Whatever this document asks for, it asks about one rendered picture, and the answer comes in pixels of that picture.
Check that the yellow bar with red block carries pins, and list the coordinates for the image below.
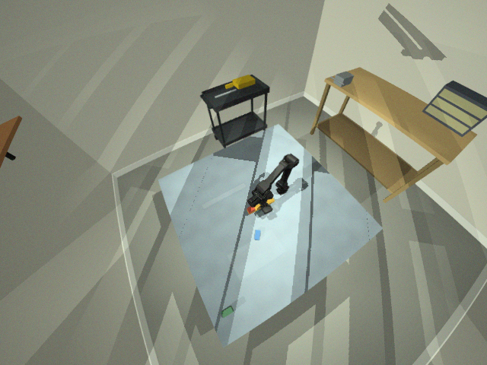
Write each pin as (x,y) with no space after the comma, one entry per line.
(250,210)

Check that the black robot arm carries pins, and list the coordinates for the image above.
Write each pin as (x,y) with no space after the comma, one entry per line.
(285,166)

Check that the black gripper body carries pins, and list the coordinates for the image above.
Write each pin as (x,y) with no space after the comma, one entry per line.
(266,207)

